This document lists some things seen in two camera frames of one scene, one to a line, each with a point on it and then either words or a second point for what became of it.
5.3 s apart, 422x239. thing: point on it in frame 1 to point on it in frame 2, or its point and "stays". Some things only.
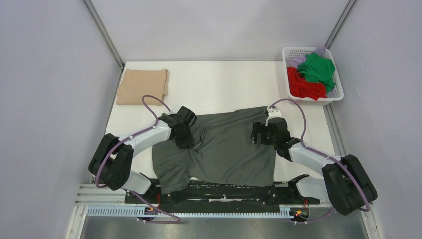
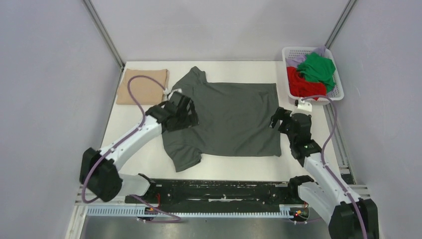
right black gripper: [258, 128] to [281, 114]
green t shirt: [315, 68] stays
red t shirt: [299, 86] stays
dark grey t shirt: [222, 153] to [235, 119]
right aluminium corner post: [341, 23] stays
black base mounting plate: [283, 192] stays
